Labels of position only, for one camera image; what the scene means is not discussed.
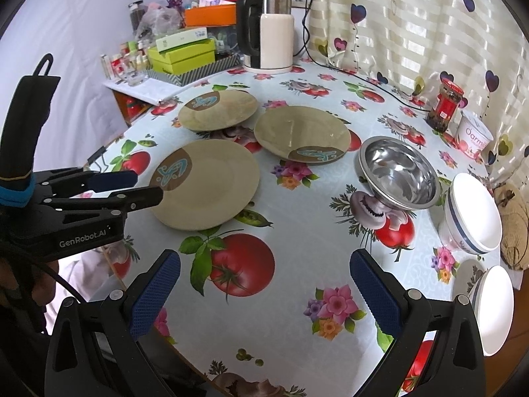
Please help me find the stainless steel bowl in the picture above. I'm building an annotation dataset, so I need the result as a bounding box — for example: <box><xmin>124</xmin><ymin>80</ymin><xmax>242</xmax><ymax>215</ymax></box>
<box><xmin>358</xmin><ymin>136</ymin><xmax>441</xmax><ymax>211</ymax></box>

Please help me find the brown knitted hat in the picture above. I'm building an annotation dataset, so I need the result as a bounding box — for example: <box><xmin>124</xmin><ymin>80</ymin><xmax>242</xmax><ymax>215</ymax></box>
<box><xmin>494</xmin><ymin>183</ymin><xmax>528</xmax><ymax>272</ymax></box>

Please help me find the white side shelf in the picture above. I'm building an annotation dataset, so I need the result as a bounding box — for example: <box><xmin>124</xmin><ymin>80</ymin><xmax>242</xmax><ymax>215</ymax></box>
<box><xmin>103</xmin><ymin>78</ymin><xmax>182</xmax><ymax>106</ymax></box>

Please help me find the dark glass jar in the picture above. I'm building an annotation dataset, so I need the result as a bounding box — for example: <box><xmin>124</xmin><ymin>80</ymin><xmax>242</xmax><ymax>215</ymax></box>
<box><xmin>128</xmin><ymin>0</ymin><xmax>146</xmax><ymax>34</ymax></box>

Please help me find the floral vinyl tablecloth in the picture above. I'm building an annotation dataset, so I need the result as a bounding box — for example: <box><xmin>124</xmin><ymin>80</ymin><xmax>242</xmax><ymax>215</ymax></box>
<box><xmin>45</xmin><ymin>55</ymin><xmax>503</xmax><ymax>397</ymax></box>

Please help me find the orange box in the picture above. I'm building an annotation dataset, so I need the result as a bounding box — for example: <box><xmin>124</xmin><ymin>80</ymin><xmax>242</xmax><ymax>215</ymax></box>
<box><xmin>184</xmin><ymin>4</ymin><xmax>237</xmax><ymax>27</ymax></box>

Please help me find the black power cable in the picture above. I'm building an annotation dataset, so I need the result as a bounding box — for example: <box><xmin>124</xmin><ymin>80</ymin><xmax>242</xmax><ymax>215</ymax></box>
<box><xmin>292</xmin><ymin>0</ymin><xmax>433</xmax><ymax>113</ymax></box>

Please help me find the cream heart-pattern curtain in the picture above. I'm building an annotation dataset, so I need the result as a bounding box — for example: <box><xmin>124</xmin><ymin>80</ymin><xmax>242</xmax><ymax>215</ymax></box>
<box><xmin>309</xmin><ymin>0</ymin><xmax>528</xmax><ymax>194</ymax></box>

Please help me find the beige plate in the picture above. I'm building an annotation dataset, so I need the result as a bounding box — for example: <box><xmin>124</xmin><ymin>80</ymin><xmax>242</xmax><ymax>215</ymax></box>
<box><xmin>254</xmin><ymin>106</ymin><xmax>350</xmax><ymax>165</ymax></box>
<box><xmin>179</xmin><ymin>90</ymin><xmax>258</xmax><ymax>132</ymax></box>
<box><xmin>150</xmin><ymin>140</ymin><xmax>260</xmax><ymax>231</ymax></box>

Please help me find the person's left hand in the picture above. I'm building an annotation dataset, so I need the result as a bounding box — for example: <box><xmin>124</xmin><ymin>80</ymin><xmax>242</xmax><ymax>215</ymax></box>
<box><xmin>0</xmin><ymin>259</ymin><xmax>56</xmax><ymax>306</ymax></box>

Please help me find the crumpled plastic bag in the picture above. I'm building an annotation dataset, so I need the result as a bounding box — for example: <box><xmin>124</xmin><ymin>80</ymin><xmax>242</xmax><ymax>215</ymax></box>
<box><xmin>135</xmin><ymin>3</ymin><xmax>183</xmax><ymax>42</ymax></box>

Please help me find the white flat box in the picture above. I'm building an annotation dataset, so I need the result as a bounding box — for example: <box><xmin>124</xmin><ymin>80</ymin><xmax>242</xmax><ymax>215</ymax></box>
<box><xmin>156</xmin><ymin>27</ymin><xmax>207</xmax><ymax>53</ymax></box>

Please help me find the electric kettle white black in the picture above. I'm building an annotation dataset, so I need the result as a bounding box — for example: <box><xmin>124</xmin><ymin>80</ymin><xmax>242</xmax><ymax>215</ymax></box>
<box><xmin>236</xmin><ymin>0</ymin><xmax>294</xmax><ymax>75</ymax></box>

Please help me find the striped tray box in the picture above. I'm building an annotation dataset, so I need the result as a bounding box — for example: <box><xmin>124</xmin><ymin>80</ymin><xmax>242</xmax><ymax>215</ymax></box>
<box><xmin>147</xmin><ymin>55</ymin><xmax>241</xmax><ymax>87</ymax></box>

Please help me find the white yogurt tub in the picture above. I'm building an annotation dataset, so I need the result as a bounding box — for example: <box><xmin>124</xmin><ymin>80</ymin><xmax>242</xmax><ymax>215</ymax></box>
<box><xmin>455</xmin><ymin>110</ymin><xmax>494</xmax><ymax>159</ymax></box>

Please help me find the clear glass cup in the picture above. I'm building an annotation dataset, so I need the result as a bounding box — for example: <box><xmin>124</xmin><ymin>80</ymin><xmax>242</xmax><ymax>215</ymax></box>
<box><xmin>120</xmin><ymin>66</ymin><xmax>148</xmax><ymax>87</ymax></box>

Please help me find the red-lidded sauce jar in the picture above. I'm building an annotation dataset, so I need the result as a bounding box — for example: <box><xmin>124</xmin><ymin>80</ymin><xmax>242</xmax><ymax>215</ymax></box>
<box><xmin>426</xmin><ymin>78</ymin><xmax>464</xmax><ymax>133</ymax></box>

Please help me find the lime green box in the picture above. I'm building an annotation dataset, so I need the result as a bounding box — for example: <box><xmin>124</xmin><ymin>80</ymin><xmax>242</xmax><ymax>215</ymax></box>
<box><xmin>147</xmin><ymin>39</ymin><xmax>216</xmax><ymax>75</ymax></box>

